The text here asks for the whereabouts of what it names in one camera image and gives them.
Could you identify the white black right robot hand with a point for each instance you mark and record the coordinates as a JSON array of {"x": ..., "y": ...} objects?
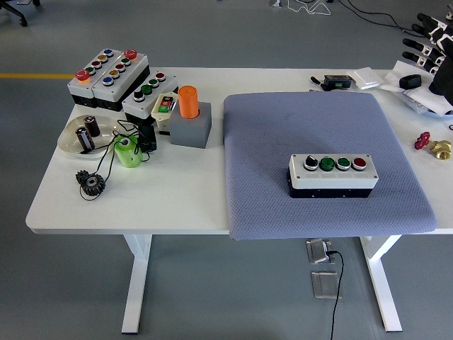
[{"x": 444, "y": 74}]

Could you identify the four-button control box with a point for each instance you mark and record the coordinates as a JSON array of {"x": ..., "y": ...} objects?
[
  {"x": 141, "y": 106},
  {"x": 332, "y": 180}
]

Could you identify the five-button box with mushroom button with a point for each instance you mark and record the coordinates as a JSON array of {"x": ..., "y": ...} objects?
[
  {"x": 78, "y": 93},
  {"x": 124, "y": 79}
]

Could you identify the white paper sheets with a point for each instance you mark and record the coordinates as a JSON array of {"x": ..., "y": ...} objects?
[{"x": 396, "y": 76}]

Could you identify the black module with green terminal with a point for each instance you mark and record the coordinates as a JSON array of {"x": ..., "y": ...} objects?
[{"x": 338, "y": 80}]

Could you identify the grey quilted mat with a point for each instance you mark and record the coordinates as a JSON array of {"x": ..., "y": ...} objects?
[{"x": 265, "y": 141}]

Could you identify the white table leg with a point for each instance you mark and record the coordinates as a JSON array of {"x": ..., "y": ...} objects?
[
  {"x": 384, "y": 283},
  {"x": 136, "y": 283}
]

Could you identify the open metal floor socket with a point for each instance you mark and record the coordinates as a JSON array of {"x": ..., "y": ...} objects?
[{"x": 318, "y": 252}]

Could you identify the closed metal floor plate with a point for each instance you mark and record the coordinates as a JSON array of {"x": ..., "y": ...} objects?
[{"x": 325, "y": 285}]

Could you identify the orange cylinder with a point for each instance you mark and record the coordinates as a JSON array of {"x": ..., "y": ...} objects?
[{"x": 187, "y": 102}]

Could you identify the grey block with hole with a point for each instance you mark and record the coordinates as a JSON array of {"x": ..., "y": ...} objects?
[{"x": 191, "y": 132}]

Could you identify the small black adapter box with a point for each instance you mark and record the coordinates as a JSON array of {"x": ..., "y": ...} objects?
[{"x": 148, "y": 140}]

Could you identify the green plastic cylinder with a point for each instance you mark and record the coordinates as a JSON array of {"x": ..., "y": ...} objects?
[{"x": 129, "y": 157}]

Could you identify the dark brown capacitor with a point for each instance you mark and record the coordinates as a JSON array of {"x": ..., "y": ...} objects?
[
  {"x": 85, "y": 139},
  {"x": 92, "y": 127}
]

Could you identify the large black gear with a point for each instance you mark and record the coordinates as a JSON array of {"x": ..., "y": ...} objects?
[{"x": 93, "y": 185}]

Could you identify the small black gear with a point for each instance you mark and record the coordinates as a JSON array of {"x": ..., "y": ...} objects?
[{"x": 81, "y": 176}]

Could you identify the clear round dish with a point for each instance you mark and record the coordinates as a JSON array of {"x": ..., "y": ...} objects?
[{"x": 69, "y": 141}]

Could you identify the black office chair base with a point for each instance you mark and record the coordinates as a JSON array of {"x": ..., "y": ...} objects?
[{"x": 16, "y": 12}]

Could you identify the white wall switch plate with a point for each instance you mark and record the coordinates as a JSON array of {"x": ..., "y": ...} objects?
[{"x": 366, "y": 78}]

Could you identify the cream red-green switch box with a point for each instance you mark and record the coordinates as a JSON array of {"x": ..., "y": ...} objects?
[{"x": 157, "y": 113}]

